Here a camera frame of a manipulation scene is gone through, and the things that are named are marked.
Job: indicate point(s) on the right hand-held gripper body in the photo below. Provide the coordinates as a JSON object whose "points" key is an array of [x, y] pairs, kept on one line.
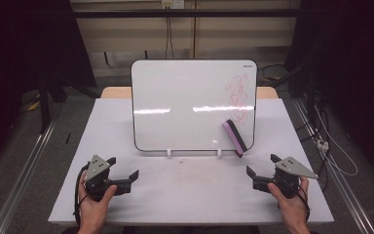
{"points": [[290, 169]]}

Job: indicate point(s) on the black horizontal bar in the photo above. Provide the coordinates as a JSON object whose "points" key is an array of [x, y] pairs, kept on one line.
{"points": [[181, 13]]}

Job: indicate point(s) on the black metal stand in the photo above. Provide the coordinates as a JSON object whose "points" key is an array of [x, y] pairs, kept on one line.
{"points": [[44, 104]]}

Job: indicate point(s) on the white wall socket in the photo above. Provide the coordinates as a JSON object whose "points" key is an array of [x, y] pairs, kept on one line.
{"points": [[173, 3]]}

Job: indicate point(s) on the aluminium floor rail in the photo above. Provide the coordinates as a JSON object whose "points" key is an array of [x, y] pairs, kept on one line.
{"points": [[341, 182], [22, 182]]}

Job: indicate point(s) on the white whiteboard stand clip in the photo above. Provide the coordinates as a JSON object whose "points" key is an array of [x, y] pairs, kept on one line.
{"points": [[219, 153], [169, 153]]}

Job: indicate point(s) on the purple and black eraser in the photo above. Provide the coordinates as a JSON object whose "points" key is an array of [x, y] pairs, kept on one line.
{"points": [[235, 136]]}

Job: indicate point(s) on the small black floor object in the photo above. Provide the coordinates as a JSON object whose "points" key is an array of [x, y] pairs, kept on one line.
{"points": [[67, 138]]}

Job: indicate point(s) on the person's right hand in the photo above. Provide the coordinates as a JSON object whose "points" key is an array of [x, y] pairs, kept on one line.
{"points": [[293, 209]]}

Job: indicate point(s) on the person's left hand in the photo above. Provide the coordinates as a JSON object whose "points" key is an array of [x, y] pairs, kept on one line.
{"points": [[92, 211]]}

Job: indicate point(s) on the black curtain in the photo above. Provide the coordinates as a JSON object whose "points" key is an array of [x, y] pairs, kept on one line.
{"points": [[22, 45], [354, 65]]}

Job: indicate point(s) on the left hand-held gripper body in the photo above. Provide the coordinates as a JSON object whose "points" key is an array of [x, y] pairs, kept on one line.
{"points": [[95, 169]]}

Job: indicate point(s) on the white whiteboard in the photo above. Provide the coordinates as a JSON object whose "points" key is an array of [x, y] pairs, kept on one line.
{"points": [[178, 87]]}

